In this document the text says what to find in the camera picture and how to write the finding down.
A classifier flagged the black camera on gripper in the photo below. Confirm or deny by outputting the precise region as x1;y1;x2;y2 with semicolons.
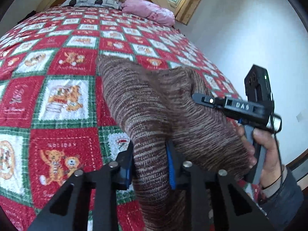
244;64;275;107

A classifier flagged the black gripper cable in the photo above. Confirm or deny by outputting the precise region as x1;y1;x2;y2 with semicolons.
260;114;285;190

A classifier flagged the pink pillow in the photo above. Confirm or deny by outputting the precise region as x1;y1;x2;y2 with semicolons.
121;0;175;27

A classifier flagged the person's right hand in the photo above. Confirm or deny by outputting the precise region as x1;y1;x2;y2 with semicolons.
236;125;284;188

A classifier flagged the dark jacket right forearm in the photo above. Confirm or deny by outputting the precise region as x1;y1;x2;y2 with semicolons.
258;168;304;230

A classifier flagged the brown knitted sweater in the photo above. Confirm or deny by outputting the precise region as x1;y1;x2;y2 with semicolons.
96;55;249;230

